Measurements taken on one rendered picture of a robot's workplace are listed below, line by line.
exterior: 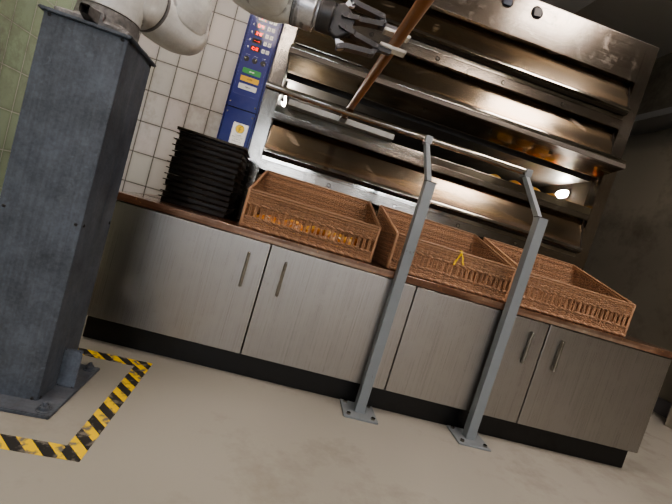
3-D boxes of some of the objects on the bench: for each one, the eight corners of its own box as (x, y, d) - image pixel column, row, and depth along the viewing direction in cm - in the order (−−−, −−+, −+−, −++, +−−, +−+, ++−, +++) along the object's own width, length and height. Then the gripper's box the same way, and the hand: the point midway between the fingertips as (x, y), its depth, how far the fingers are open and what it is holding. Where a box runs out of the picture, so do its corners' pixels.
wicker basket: (251, 221, 207) (266, 168, 206) (356, 252, 214) (371, 201, 212) (236, 224, 159) (255, 155, 157) (372, 264, 165) (392, 198, 164)
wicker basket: (465, 284, 222) (481, 235, 220) (558, 311, 228) (574, 264, 226) (512, 305, 174) (533, 242, 172) (628, 338, 180) (649, 279, 178)
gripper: (325, -12, 103) (412, 22, 106) (307, 51, 104) (393, 82, 107) (328, -29, 96) (421, 8, 99) (308, 39, 97) (401, 73, 100)
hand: (394, 42), depth 103 cm, fingers closed on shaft, 3 cm apart
